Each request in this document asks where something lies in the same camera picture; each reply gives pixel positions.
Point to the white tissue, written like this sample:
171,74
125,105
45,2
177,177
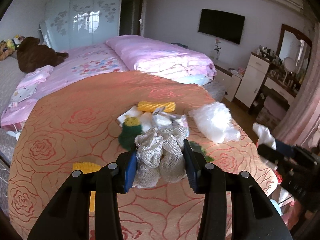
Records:
263,133

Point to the pink stool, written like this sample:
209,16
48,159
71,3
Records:
272,110

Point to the pink duvet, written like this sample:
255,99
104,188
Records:
155,52

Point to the brown plush toy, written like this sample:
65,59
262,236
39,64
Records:
35,55

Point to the pink curtain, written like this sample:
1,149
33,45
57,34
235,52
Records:
305,110

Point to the light blue pillow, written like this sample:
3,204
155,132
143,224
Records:
192,79

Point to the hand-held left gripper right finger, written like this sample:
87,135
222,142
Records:
192,171

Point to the cartoon cat plastic bag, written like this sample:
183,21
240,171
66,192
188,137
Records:
165,120

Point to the black wall television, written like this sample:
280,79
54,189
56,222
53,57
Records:
221,26

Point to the orange rose pattern tablecloth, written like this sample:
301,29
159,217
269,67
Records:
75,120

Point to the round makeup mirror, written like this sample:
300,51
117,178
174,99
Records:
289,66

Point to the white dressing table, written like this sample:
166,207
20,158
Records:
252,80

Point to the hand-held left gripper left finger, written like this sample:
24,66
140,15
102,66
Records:
130,172

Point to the white mesh net cloth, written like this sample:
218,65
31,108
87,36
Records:
155,155

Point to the clear crumpled plastic bag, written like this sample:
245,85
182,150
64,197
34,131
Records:
212,122

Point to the colourful plush toy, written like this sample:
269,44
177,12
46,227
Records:
7,47

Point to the white nightstand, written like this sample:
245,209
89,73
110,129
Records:
228,85

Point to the dark wooden door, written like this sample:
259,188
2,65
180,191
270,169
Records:
131,15

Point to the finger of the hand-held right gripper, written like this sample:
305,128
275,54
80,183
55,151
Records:
270,155
285,150

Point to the yellow foam net sleeve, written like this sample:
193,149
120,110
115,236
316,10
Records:
150,106

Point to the glass door wardrobe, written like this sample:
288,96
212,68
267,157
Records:
82,20

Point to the wooden framed wall mirror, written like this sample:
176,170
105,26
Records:
282,40

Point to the folded printed baby cloth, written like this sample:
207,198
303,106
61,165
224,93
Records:
30,82

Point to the pink floral bed sheet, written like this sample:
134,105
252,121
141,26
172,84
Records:
75,62

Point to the green and yellow knitted toy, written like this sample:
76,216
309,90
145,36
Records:
127,135

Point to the pink flower in vase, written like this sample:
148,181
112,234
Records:
217,51

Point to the row of cosmetic bottles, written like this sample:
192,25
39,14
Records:
268,53

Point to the green plastic scrap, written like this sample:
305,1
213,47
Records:
200,148

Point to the white paper sheet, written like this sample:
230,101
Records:
145,117

